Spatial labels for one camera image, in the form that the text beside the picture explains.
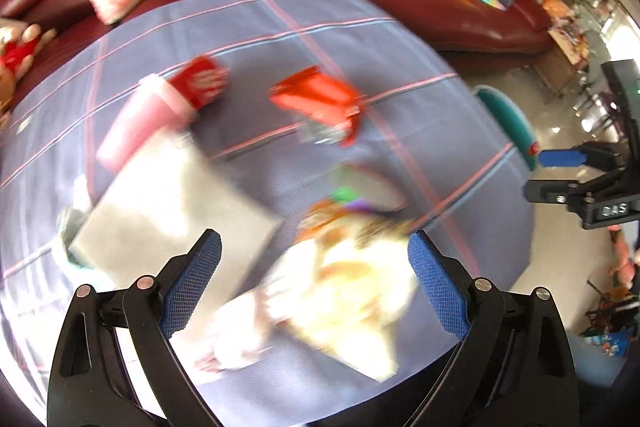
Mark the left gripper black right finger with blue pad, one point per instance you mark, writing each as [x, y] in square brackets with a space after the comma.
[512, 365]

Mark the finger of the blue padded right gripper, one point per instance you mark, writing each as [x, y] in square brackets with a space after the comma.
[562, 157]

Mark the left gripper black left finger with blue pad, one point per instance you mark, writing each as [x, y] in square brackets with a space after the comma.
[89, 384]

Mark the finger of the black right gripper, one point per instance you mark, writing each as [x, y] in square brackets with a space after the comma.
[540, 191]

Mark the green trash bin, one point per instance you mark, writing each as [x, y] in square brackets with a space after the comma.
[512, 121]

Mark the person's right hand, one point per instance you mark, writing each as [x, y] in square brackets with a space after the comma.
[624, 269]

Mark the wooden side table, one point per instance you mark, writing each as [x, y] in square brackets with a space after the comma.
[559, 67]

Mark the green white medicine box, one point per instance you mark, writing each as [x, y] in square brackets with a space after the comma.
[159, 204]

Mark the red snack bag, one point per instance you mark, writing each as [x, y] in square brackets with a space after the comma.
[322, 100]

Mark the red cola can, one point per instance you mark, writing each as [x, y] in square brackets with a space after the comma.
[201, 81]

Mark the brown teddy bear red shirt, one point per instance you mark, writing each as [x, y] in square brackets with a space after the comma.
[20, 43]

